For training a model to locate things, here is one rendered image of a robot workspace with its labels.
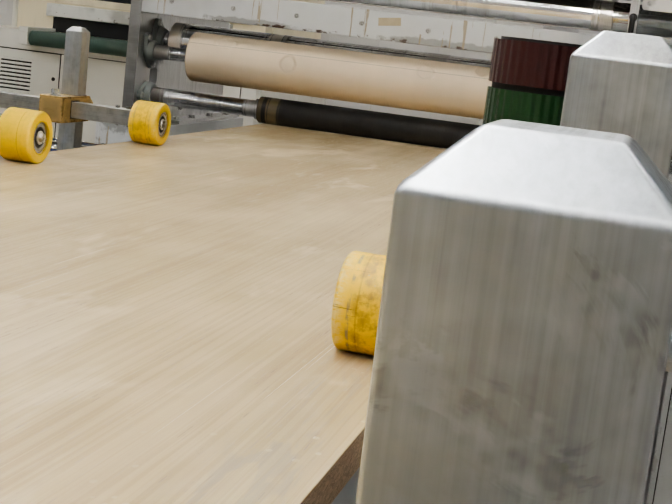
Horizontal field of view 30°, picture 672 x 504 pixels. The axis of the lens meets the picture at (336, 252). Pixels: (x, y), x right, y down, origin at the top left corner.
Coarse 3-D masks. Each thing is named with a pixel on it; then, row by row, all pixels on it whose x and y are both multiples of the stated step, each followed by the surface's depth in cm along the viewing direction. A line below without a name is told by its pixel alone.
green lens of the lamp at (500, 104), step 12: (492, 96) 65; (504, 96) 64; (516, 96) 63; (528, 96) 63; (540, 96) 63; (552, 96) 63; (492, 108) 64; (504, 108) 64; (516, 108) 63; (528, 108) 63; (540, 108) 63; (552, 108) 63; (492, 120) 64; (528, 120) 63; (540, 120) 63; (552, 120) 63
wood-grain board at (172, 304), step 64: (256, 128) 300; (0, 192) 159; (64, 192) 165; (128, 192) 172; (192, 192) 179; (256, 192) 187; (320, 192) 196; (384, 192) 205; (0, 256) 121; (64, 256) 124; (128, 256) 128; (192, 256) 132; (256, 256) 136; (320, 256) 141; (0, 320) 97; (64, 320) 99; (128, 320) 102; (192, 320) 104; (256, 320) 107; (320, 320) 110; (0, 384) 81; (64, 384) 83; (128, 384) 84; (192, 384) 86; (256, 384) 88; (320, 384) 90; (0, 448) 70; (64, 448) 71; (128, 448) 72; (192, 448) 74; (256, 448) 75; (320, 448) 76
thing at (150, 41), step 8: (160, 24) 322; (160, 32) 323; (144, 40) 318; (152, 40) 320; (160, 40) 323; (144, 48) 318; (152, 48) 318; (144, 56) 319; (152, 56) 319; (152, 64) 322; (144, 88) 320; (136, 96) 319; (144, 96) 320
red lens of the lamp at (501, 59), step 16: (496, 48) 64; (512, 48) 63; (528, 48) 63; (544, 48) 62; (560, 48) 62; (576, 48) 62; (496, 64) 64; (512, 64) 63; (528, 64) 63; (544, 64) 62; (560, 64) 62; (496, 80) 64; (512, 80) 63; (528, 80) 63; (544, 80) 62; (560, 80) 62
